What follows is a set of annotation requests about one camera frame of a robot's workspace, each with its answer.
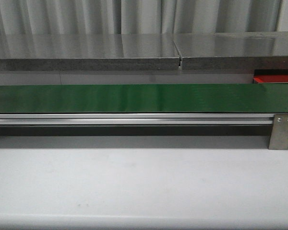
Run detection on steel conveyor support bracket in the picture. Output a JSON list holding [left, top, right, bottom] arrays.
[[268, 114, 288, 150]]

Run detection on white pleated curtain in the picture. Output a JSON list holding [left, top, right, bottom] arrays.
[[0, 0, 282, 35]]

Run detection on aluminium conveyor side rail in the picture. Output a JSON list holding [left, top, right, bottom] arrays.
[[0, 113, 275, 125]]

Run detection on green conveyor belt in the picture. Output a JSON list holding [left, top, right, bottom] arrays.
[[0, 83, 288, 114]]

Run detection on red plastic tray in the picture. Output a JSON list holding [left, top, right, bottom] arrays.
[[253, 75, 288, 83]]

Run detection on grey stone counter slab left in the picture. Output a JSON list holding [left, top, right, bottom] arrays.
[[0, 34, 180, 71]]

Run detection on grey stone counter slab right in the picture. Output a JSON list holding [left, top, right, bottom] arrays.
[[173, 32, 288, 70]]

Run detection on grey stone counter slab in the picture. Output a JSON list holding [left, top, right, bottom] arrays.
[[0, 34, 180, 71], [173, 32, 288, 70]]

